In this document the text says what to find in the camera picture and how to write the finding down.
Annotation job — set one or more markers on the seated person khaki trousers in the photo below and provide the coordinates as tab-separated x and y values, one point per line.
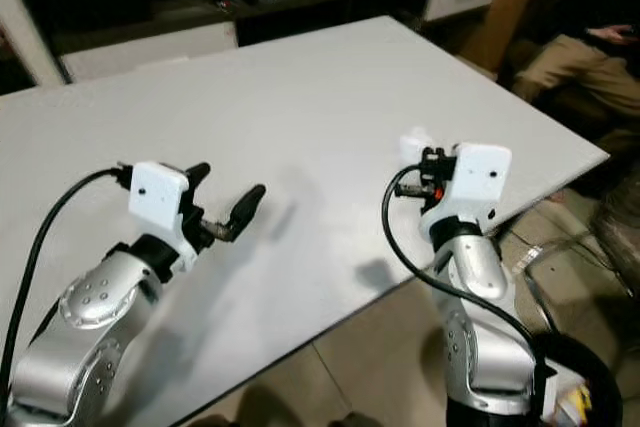
570	62

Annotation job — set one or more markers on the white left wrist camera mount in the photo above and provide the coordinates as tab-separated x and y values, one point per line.
157	192

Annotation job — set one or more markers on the black round rubbish bin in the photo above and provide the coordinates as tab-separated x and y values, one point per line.
605	367

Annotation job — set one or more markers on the brown wooden panel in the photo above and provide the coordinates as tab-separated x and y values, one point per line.
500	17

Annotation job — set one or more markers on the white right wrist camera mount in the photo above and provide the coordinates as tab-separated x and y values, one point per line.
480	175

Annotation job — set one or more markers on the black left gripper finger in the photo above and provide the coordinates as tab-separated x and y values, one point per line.
248	209
197	176

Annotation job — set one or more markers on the yellow trash piece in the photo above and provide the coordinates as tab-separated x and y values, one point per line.
580	405

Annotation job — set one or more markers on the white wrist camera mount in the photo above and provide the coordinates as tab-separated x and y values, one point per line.
480	175
157	192

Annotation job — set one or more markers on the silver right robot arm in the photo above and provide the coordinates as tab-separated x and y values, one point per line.
490	347

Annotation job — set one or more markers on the wide white drawer front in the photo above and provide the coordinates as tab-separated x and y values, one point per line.
150	50

